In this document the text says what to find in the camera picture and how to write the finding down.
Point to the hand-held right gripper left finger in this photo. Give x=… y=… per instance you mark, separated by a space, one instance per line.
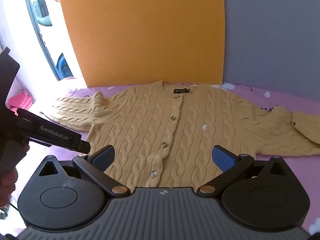
x=104 y=158

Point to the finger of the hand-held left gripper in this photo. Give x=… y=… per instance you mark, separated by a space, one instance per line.
x=85 y=147

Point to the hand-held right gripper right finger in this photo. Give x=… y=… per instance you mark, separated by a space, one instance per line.
x=223 y=158

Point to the person's left hand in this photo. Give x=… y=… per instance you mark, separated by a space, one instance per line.
x=8 y=180

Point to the pink folded cloth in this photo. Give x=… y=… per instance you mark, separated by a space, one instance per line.
x=20 y=100

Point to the pink printed bedsheet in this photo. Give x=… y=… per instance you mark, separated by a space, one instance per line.
x=272 y=95

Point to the orange headboard panel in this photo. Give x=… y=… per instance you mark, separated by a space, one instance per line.
x=147 y=30

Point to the grey headboard panel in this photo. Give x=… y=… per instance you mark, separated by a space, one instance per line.
x=272 y=30

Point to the window frame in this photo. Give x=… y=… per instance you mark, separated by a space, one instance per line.
x=43 y=30

